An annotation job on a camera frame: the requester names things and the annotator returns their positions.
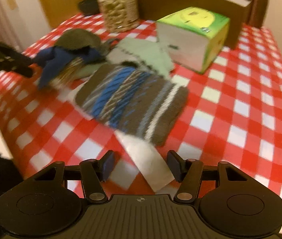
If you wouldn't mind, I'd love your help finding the white tissue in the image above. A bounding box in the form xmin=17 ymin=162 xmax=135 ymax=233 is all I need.
xmin=56 ymin=88 xmax=176 ymax=195

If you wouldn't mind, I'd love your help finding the cotton swab bag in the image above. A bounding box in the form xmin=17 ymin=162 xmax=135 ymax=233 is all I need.
xmin=48 ymin=57 xmax=85 ymax=89

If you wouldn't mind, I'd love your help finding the grey blue microfibre cloth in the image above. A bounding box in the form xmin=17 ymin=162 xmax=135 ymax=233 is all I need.
xmin=33 ymin=28 xmax=116 ymax=88

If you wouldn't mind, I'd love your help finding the striped knitted sock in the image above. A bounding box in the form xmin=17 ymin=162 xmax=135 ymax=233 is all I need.
xmin=74 ymin=64 xmax=189 ymax=146

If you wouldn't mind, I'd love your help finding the green grey microfibre cloth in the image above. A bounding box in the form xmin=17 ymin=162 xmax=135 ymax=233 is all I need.
xmin=106 ymin=37 xmax=174 ymax=80

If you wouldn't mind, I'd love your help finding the red white checkered tablecloth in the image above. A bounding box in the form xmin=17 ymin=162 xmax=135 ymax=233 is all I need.
xmin=0 ymin=26 xmax=282 ymax=198

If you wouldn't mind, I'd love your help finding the green tissue box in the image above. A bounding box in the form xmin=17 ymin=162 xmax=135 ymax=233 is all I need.
xmin=155 ymin=7 xmax=230 ymax=74

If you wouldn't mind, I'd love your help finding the cashew jar gold lid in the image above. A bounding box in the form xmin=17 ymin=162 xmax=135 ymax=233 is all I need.
xmin=97 ymin=0 xmax=139 ymax=33

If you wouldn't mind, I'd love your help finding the brown metal thermos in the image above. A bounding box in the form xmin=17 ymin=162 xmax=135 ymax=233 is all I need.
xmin=247 ymin=0 xmax=269 ymax=29

